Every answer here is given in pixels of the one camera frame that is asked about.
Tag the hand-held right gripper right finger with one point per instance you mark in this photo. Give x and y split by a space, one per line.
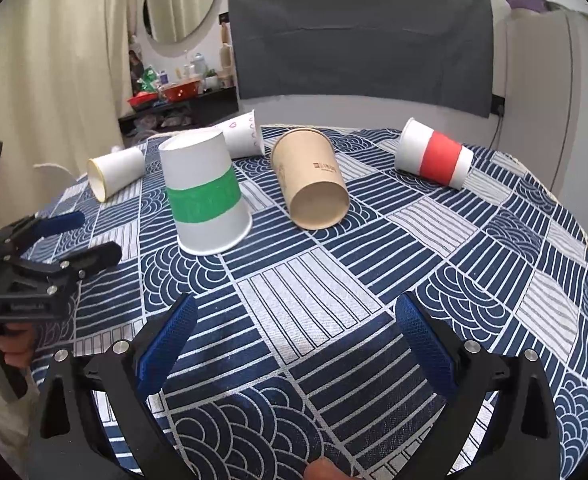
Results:
424 345

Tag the blue patterned tablecloth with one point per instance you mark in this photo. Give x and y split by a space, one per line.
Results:
324 285

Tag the dark grey cloth cover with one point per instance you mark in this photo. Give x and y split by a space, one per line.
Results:
359 45

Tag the red bowl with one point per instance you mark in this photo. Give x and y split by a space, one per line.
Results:
181 92

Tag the white cup with red band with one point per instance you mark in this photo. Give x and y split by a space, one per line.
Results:
439 157

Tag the wall socket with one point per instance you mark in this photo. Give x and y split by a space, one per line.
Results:
498 105

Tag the white bottle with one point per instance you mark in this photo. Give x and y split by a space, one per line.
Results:
199 65

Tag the tall beige bottle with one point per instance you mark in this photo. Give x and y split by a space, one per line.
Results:
225 57

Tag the plain white paper cup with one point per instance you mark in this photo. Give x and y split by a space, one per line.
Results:
119 170

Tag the brown paper cup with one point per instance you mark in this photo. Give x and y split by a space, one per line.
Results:
309 170

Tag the red tray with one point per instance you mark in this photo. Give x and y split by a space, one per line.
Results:
141 100

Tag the person's left hand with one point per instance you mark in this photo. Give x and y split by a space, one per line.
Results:
16 347

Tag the person's right hand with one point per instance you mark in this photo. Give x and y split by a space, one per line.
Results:
325 471

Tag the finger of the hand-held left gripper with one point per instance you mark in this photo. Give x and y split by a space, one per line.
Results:
56 224
91 256

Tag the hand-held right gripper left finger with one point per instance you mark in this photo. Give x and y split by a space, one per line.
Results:
171 342

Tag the black side table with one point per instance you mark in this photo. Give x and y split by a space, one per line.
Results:
209 105

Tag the round wall mirror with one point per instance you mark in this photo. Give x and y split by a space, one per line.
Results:
179 5

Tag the green packet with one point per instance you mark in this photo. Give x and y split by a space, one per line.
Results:
149 79

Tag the white refrigerator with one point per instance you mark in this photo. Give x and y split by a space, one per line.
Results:
539 110

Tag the white cup with heart print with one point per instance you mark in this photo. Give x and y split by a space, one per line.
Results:
241 135

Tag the purple basin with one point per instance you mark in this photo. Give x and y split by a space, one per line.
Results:
529 2

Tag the white cup with green band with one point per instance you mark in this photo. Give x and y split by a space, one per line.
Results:
204 200

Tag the cream curtain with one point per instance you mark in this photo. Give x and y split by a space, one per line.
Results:
64 60

